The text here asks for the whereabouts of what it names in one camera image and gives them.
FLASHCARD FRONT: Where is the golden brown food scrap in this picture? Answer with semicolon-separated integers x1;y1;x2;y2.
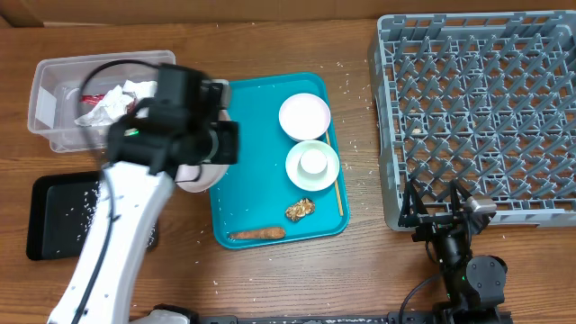
284;198;316;222

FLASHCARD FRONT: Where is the brown carrot stick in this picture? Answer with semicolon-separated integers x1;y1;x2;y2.
229;227;286;240

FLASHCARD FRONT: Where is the grey dishwasher rack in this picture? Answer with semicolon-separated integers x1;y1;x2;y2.
368;10;575;230

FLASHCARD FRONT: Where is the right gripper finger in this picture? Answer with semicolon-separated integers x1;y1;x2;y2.
449;179;472;215
398;181;428;228

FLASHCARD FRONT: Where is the red snack wrapper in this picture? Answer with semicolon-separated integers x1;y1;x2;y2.
80;92;138;113

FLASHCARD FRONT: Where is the black plastic tray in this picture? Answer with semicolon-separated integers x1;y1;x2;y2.
25;170;159;262

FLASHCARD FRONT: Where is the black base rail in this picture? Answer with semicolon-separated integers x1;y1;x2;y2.
198;311;514;324

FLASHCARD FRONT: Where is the small white cup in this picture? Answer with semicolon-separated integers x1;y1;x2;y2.
300;148;328;176

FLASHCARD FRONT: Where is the wooden chopstick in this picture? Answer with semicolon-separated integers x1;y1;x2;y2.
324;130;345;218

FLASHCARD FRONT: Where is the large white plate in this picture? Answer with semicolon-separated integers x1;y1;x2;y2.
175;107;233;194

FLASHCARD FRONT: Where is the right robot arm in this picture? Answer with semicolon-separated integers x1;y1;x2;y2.
395;180;512;323

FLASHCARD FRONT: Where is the teal serving tray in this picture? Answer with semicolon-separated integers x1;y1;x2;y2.
210;72;350;249

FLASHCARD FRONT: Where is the white bowl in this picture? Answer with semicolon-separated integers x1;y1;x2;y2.
279;93;331;141

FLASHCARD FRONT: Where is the white tissue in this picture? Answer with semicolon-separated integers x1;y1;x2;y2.
122;80;157;111
75;83;135;127

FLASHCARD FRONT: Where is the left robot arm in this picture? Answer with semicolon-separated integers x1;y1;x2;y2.
49;64;239;323

